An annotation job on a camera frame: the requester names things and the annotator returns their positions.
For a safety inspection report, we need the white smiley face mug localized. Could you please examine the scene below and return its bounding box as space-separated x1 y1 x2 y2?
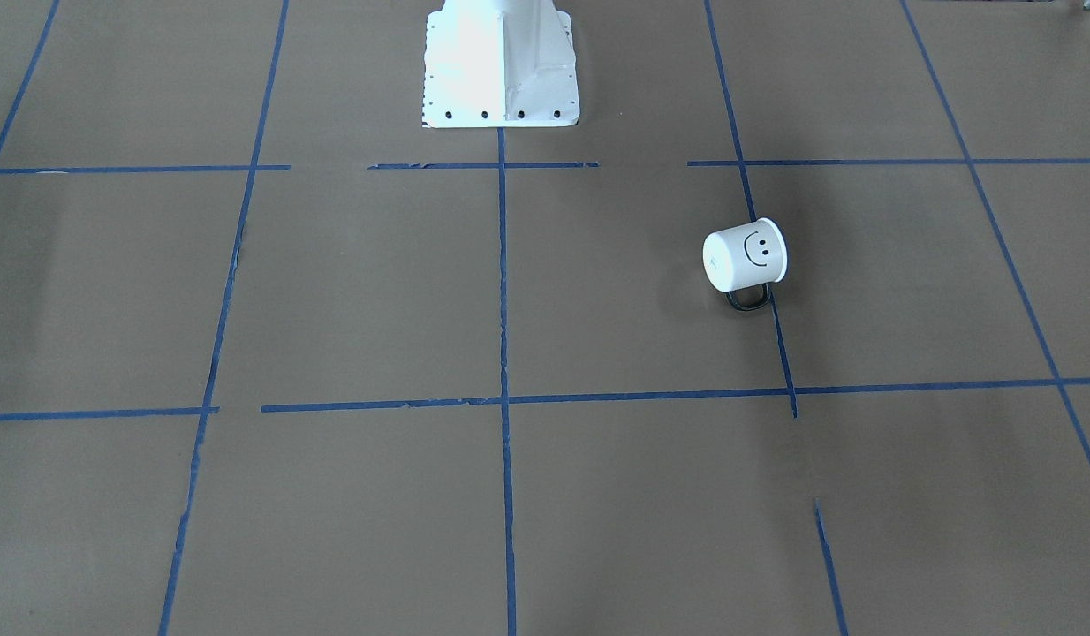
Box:
701 217 789 313

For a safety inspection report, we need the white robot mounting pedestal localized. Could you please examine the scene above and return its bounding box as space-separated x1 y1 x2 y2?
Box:
421 1 581 129

